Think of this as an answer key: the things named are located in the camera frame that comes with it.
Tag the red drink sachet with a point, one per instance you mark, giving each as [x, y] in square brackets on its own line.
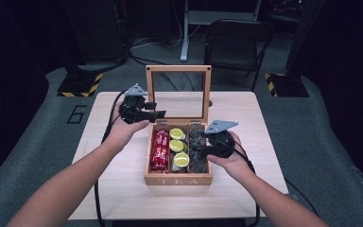
[155, 154]
[164, 148]

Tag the person's left hand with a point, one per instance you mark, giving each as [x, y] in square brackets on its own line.
[119, 132]

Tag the wooden box with glass lid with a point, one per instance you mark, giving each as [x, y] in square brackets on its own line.
[178, 180]

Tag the white metal desk stand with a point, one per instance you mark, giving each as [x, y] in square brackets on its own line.
[185, 47]

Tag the black yellow striped base plate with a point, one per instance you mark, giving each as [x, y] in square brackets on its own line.
[80, 86]
[288, 86]

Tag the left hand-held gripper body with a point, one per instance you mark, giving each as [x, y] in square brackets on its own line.
[132, 107]

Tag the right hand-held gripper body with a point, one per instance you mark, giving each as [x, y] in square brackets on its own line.
[220, 145]

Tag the person's right hand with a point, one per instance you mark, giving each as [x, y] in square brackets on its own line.
[236, 164]

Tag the black folding chair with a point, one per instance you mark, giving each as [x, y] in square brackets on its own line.
[233, 47]

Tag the pile of dark packets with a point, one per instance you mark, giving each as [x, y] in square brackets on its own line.
[198, 165]

